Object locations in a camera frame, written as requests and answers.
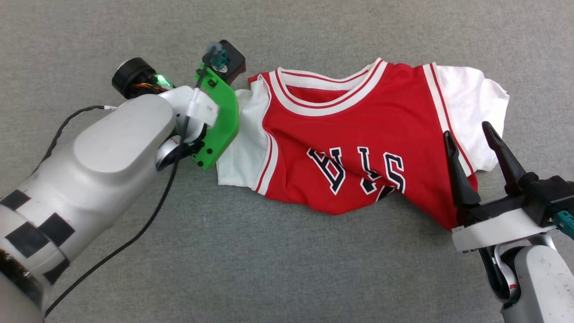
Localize long black left arm cable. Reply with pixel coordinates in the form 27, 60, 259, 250
44, 53, 216, 317

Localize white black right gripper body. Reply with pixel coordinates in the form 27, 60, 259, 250
452, 173, 557, 253

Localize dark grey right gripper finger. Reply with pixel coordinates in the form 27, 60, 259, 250
482, 121, 528, 195
444, 131, 482, 208

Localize red basketball jersey white sleeves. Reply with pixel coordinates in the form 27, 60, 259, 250
216, 57, 510, 231

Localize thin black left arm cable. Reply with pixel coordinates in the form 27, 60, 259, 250
32, 105, 118, 175

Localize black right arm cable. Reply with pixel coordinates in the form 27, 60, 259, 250
478, 247, 521, 306

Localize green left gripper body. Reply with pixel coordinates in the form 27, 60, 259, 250
192, 66, 240, 170

